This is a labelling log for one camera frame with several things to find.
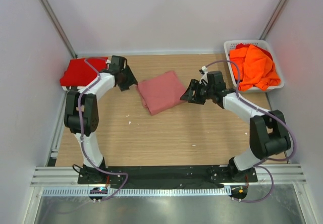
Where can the folded red t shirt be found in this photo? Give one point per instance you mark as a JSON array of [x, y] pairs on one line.
[[79, 73]]

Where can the white slotted cable duct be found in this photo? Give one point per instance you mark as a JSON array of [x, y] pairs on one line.
[[101, 192]]

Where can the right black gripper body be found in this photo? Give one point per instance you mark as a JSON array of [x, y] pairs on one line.
[[198, 93]]

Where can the orange t shirt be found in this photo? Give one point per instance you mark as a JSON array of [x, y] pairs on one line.
[[255, 69]]

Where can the pink t shirt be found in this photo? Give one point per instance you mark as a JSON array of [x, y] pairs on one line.
[[161, 92]]

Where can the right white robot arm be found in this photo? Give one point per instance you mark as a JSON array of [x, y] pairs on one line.
[[268, 135]]

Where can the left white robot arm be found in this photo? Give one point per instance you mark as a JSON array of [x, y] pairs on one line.
[[81, 115]]

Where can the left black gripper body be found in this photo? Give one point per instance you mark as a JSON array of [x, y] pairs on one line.
[[125, 77]]

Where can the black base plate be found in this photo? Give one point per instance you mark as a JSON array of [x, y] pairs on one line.
[[167, 177]]

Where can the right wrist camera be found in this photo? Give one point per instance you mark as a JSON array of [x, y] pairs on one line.
[[203, 71]]

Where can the white plastic basket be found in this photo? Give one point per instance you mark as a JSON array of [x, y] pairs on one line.
[[231, 44]]

